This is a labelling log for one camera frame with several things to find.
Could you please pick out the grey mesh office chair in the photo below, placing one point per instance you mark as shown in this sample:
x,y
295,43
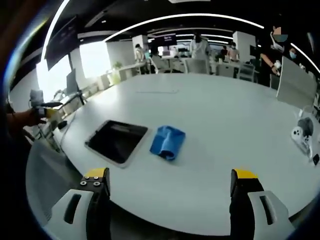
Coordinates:
x,y
50,185

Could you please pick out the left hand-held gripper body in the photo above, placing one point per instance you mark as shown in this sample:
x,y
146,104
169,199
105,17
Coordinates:
x,y
37,105

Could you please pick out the green potted plant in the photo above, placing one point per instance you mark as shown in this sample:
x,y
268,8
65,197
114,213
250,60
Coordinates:
x,y
115,72

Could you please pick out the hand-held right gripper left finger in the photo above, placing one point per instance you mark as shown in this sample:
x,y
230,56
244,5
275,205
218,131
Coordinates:
x,y
97,200

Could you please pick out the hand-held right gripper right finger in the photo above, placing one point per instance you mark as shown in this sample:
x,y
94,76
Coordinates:
x,y
247,200

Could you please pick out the small black object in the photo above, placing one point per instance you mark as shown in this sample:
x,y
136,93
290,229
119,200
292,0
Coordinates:
x,y
316,159

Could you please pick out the white office chair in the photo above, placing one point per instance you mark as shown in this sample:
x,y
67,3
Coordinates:
x,y
197,66

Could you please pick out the blue cleaning cloth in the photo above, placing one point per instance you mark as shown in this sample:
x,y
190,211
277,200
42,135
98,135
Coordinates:
x,y
167,142

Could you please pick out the black desktop monitor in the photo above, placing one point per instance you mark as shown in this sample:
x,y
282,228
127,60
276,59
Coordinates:
x,y
72,83

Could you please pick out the white controller device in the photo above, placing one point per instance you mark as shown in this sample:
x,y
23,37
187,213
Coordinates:
x,y
303,136

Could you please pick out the grey monitor back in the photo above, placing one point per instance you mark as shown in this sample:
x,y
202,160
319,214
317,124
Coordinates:
x,y
295,85

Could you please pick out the hanging dark ceiling screen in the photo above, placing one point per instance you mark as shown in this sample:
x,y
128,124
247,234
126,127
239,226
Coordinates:
x,y
61,43

